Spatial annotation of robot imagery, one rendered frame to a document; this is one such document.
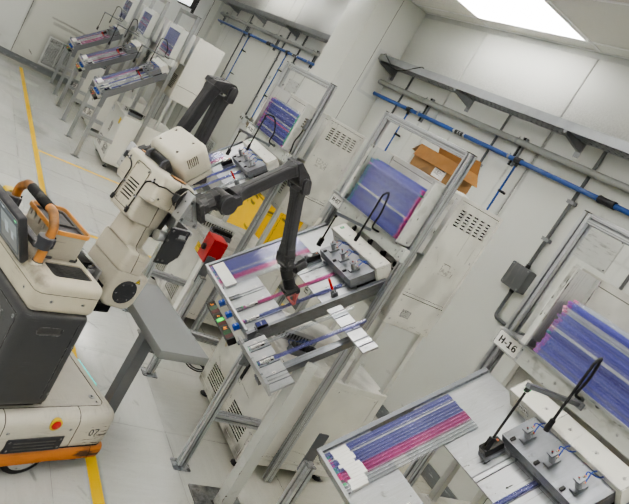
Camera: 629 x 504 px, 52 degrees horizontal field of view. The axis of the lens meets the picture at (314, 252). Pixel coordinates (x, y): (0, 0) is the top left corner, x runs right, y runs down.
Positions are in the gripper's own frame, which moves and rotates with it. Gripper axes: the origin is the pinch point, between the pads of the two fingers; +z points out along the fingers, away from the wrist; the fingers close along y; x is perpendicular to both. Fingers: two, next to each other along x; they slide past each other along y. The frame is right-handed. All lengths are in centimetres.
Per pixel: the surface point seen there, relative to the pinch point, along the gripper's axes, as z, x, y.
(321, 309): 2.4, -9.8, -9.9
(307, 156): -9, -69, 136
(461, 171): -44, -86, -15
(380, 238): -13, -52, 6
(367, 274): -3.9, -36.8, -6.1
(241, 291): 0.9, 17.4, 25.5
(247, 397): 52, 31, 9
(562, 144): 14, -229, 75
